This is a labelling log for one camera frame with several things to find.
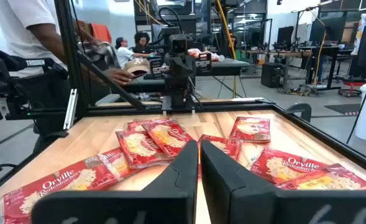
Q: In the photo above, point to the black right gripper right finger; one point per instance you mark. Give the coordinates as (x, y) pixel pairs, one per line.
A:
(241, 202)

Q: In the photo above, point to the orange cloth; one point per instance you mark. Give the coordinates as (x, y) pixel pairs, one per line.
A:
(101, 32)

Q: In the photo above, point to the black floor mat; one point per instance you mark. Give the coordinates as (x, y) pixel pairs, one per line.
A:
(342, 109)

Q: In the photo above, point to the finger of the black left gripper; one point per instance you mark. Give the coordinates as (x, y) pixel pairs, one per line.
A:
(175, 67)
(188, 67)

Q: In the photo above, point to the red Orville Redenbacher popcorn bag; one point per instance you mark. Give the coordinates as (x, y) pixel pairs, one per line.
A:
(249, 129)
(134, 125)
(282, 168)
(117, 163)
(226, 146)
(139, 146)
(325, 182)
(167, 137)
(61, 186)

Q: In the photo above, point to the tan cap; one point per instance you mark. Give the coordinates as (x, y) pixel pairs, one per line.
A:
(137, 67)

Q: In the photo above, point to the small black monitor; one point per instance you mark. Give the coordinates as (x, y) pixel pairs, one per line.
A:
(285, 35)

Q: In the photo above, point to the plaid cloth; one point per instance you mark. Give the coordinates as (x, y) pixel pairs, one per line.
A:
(103, 54)

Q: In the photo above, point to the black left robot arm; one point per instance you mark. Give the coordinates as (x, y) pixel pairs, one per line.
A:
(178, 90)

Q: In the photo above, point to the black work table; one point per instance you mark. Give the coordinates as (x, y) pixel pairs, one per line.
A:
(226, 67)

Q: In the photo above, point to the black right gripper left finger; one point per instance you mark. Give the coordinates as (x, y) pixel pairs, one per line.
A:
(170, 202)

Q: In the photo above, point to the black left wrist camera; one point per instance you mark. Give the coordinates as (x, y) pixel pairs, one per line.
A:
(180, 43)

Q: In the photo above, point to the wooden workbench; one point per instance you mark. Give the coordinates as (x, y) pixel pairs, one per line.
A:
(279, 53)

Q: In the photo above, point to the black computer tower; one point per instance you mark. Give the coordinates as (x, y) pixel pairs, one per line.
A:
(271, 76)

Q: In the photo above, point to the large black monitor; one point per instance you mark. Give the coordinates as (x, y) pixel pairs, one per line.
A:
(333, 29)

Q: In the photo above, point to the silver metal bracket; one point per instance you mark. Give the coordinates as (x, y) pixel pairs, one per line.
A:
(71, 109)

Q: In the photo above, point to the person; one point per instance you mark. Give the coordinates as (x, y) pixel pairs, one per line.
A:
(142, 42)
(123, 53)
(21, 31)

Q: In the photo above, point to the red round stool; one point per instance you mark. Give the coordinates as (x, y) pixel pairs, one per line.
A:
(353, 83)

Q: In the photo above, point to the red plastic packet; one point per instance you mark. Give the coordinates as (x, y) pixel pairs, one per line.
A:
(207, 55)

